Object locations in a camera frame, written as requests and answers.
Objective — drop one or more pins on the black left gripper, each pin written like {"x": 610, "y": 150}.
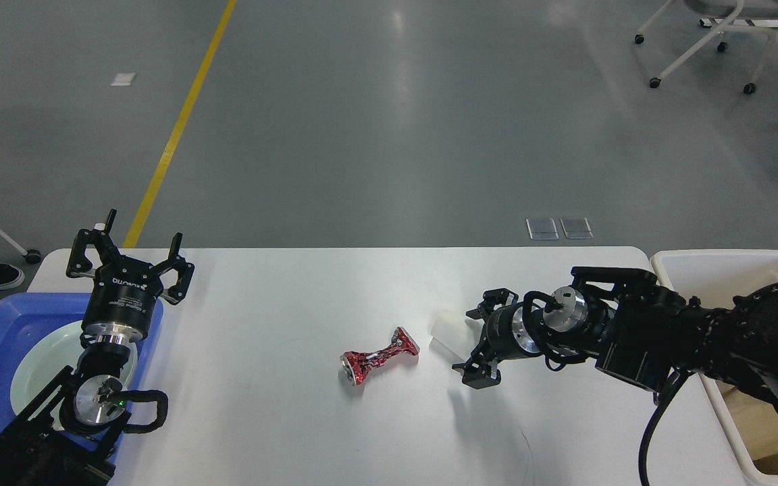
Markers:
{"x": 122, "y": 304}

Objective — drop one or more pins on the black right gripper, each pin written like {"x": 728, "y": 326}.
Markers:
{"x": 504, "y": 337}

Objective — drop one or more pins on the white paper cup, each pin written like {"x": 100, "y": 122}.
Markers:
{"x": 454, "y": 334}

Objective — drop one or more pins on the green plate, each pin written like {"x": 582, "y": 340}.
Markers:
{"x": 41, "y": 364}

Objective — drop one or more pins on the crushed red can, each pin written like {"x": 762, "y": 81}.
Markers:
{"x": 357, "y": 365}

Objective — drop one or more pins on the brown paper bag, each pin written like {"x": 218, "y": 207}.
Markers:
{"x": 757, "y": 423}

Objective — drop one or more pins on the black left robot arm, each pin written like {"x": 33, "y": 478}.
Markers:
{"x": 67, "y": 433}

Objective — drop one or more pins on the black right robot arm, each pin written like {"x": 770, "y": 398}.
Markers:
{"x": 637, "y": 331}

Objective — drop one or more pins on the floor outlet cover left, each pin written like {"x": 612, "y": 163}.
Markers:
{"x": 542, "y": 229}

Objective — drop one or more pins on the floor outlet cover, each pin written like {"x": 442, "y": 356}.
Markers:
{"x": 577, "y": 228}
{"x": 542, "y": 229}

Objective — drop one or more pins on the floor outlet cover right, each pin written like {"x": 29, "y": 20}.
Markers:
{"x": 577, "y": 228}

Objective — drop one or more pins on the blue plastic tray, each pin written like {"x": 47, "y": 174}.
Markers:
{"x": 25, "y": 319}

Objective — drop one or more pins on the white floor tag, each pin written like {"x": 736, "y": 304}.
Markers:
{"x": 123, "y": 79}

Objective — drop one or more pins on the beige plastic bin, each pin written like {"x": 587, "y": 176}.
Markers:
{"x": 716, "y": 276}

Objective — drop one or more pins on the white office chair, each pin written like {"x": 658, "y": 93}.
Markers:
{"x": 726, "y": 17}

